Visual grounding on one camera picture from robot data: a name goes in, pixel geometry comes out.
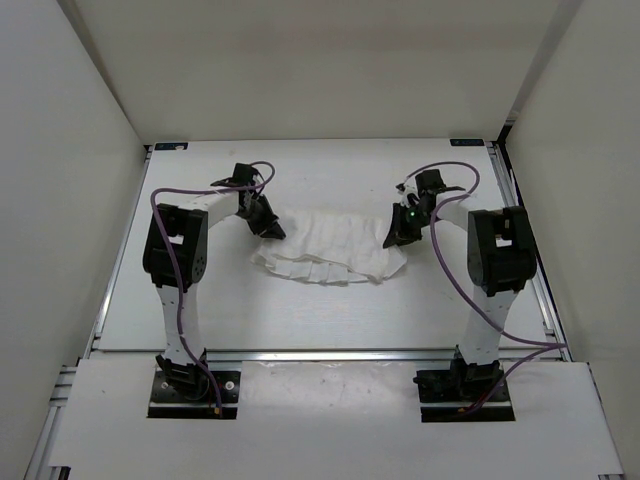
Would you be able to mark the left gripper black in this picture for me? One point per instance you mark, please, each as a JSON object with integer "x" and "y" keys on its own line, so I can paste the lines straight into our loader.
{"x": 269, "y": 226}

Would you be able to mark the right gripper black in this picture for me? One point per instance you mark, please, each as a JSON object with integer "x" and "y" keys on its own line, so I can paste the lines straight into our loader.
{"x": 399, "y": 234}

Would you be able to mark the white pleated skirt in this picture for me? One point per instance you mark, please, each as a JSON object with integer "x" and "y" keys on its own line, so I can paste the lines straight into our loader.
{"x": 329, "y": 248}

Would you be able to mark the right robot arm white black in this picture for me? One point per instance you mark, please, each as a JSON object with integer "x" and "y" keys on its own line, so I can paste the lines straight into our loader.
{"x": 501, "y": 260}

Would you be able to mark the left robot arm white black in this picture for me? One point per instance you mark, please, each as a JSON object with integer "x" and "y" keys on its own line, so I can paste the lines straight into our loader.
{"x": 176, "y": 256}

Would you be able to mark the right blue corner label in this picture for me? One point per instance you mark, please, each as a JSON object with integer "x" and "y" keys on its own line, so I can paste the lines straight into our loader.
{"x": 462, "y": 142}

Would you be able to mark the blue corner label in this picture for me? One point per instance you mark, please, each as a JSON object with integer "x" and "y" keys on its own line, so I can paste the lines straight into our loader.
{"x": 462, "y": 142}
{"x": 171, "y": 146}

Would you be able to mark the left blue corner label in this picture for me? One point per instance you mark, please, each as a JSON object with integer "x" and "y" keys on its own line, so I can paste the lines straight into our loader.
{"x": 171, "y": 146}

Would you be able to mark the white front cover board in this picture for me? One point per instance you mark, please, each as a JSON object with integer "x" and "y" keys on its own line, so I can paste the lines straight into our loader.
{"x": 342, "y": 421}

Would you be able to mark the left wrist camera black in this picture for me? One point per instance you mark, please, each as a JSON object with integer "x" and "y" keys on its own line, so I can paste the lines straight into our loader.
{"x": 243, "y": 176}

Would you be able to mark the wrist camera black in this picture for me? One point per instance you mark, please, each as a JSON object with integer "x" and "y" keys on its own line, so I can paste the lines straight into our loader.
{"x": 243, "y": 176}
{"x": 428, "y": 185}

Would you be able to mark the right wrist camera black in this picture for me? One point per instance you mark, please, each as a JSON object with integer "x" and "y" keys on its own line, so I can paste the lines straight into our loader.
{"x": 428, "y": 185}

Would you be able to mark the front aluminium rail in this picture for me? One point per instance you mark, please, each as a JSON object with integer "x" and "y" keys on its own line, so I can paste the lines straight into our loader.
{"x": 333, "y": 355}

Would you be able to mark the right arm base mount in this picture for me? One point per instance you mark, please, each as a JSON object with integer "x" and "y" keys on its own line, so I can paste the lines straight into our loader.
{"x": 465, "y": 392}

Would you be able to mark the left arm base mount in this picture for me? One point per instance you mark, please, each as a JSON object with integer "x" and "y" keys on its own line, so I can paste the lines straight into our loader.
{"x": 194, "y": 398}

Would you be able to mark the left aluminium frame rail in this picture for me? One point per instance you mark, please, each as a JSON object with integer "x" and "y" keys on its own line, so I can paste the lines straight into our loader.
{"x": 39, "y": 465}

